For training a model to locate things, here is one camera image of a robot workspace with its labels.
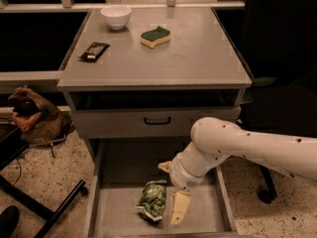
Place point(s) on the black chair base left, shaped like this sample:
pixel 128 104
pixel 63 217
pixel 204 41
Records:
pixel 11 148

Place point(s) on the green yellow sponge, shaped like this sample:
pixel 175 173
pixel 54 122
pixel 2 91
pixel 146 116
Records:
pixel 155 37

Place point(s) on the dark snack bar wrapper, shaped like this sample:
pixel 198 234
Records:
pixel 94 52

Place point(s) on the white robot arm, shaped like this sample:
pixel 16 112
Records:
pixel 213 141

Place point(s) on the black office chair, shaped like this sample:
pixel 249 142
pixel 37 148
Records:
pixel 278 41

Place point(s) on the black shoe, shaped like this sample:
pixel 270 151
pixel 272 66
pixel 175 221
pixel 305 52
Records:
pixel 9 219

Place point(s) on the grey drawer cabinet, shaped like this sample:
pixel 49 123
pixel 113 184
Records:
pixel 196 68

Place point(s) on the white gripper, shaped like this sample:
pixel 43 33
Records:
pixel 181 175

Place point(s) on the brown backpack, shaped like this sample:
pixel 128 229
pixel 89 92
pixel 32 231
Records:
pixel 41 122

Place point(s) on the white ceramic bowl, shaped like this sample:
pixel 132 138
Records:
pixel 116 16

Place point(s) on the open grey middle drawer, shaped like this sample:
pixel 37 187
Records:
pixel 122 169

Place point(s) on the green jalapeno chip bag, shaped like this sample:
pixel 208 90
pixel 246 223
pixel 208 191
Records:
pixel 151 206

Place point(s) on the closed drawer with black handle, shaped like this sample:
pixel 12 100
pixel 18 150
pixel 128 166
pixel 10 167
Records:
pixel 129 123

